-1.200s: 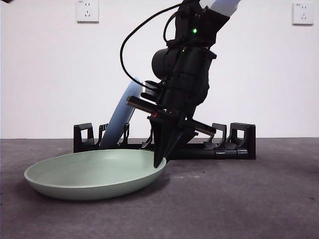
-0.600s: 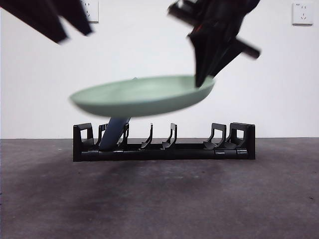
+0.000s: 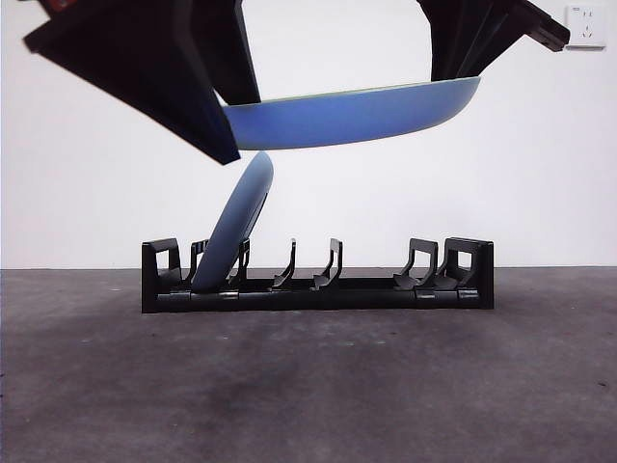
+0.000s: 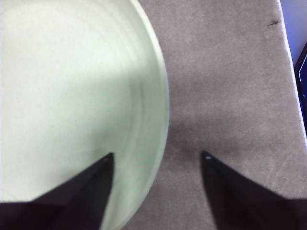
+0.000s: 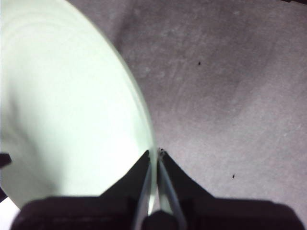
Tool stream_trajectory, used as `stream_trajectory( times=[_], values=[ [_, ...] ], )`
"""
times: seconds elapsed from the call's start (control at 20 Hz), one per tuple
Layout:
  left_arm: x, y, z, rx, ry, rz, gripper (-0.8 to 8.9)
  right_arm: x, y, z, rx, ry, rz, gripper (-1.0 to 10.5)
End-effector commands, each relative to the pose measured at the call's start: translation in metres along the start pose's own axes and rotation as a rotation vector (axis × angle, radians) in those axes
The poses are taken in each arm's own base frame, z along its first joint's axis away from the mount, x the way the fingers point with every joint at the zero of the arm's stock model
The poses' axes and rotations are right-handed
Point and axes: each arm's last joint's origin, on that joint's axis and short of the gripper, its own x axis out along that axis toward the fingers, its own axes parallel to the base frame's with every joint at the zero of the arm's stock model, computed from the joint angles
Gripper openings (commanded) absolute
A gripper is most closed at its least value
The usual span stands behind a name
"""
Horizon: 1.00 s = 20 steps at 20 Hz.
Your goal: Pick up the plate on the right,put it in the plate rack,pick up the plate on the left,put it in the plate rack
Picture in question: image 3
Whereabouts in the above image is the green round plate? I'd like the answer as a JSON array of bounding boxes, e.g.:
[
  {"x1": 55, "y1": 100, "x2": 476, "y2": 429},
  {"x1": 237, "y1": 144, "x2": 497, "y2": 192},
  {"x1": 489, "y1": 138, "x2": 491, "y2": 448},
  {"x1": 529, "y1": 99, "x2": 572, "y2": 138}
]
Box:
[{"x1": 220, "y1": 75, "x2": 484, "y2": 150}]

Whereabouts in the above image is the blue round plate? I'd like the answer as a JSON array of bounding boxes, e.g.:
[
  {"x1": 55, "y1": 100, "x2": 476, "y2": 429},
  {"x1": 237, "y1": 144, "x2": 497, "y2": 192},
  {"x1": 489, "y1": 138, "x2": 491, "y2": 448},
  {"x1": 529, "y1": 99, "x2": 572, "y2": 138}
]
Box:
[{"x1": 191, "y1": 151, "x2": 276, "y2": 293}]

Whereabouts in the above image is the black plate rack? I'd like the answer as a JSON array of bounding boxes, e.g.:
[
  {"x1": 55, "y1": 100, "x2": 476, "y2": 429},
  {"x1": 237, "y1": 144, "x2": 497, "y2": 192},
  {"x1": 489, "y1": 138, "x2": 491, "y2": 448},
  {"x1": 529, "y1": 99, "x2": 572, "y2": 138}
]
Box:
[{"x1": 141, "y1": 236, "x2": 496, "y2": 314}]

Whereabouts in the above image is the white wall socket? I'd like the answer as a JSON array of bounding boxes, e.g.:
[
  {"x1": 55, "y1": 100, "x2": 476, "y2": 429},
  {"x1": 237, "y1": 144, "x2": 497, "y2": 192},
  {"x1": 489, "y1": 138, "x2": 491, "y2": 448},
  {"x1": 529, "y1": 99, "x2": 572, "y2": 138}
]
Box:
[{"x1": 564, "y1": 5, "x2": 607, "y2": 50}]

